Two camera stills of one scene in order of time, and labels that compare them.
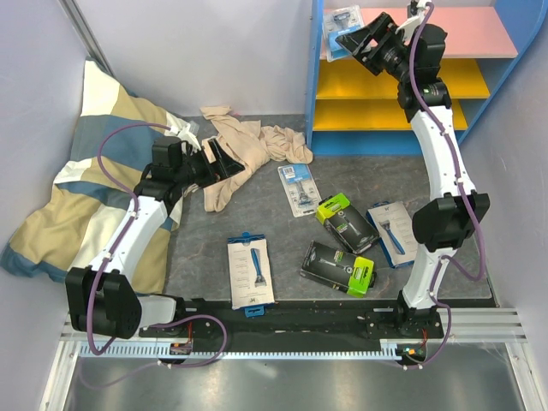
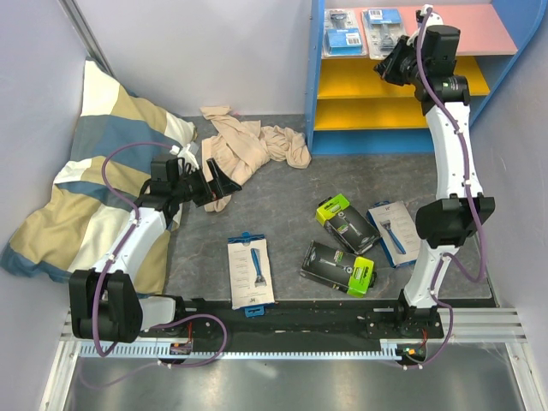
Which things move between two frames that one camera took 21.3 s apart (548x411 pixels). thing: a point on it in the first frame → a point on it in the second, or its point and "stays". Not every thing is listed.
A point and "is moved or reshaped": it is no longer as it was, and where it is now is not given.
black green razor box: (353, 276) stays
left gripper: (223, 168) → (219, 187)
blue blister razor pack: (336, 23) stays
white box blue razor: (250, 276) stays
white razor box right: (393, 223) stays
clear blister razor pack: (300, 188) is moved or reshaped
